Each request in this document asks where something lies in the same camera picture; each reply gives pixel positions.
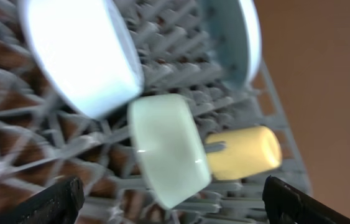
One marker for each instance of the light blue plate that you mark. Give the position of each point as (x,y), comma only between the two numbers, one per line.
(235,25)

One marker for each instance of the light blue bowl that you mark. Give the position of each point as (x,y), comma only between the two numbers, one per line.
(85,51)

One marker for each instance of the yellow plastic cup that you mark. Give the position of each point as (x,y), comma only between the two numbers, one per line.
(247,152)

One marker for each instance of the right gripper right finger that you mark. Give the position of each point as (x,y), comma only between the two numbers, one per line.
(286,204)

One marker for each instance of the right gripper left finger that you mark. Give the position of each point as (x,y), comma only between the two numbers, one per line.
(59,203)

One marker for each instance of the grey dishwasher rack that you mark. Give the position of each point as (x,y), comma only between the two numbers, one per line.
(43,141)

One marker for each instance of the green bowl with rice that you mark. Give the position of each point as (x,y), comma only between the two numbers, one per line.
(168,148)

